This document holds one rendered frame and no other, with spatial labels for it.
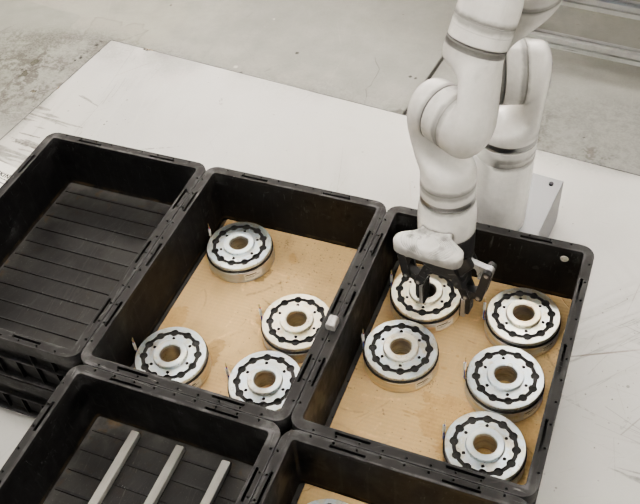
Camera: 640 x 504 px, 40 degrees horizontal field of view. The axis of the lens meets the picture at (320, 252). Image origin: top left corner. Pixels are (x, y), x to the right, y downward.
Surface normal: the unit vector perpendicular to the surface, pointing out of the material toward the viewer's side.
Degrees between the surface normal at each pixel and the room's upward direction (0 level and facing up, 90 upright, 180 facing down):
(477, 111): 67
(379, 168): 0
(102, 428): 0
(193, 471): 0
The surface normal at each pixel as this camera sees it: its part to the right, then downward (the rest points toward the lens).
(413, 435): -0.07, -0.68
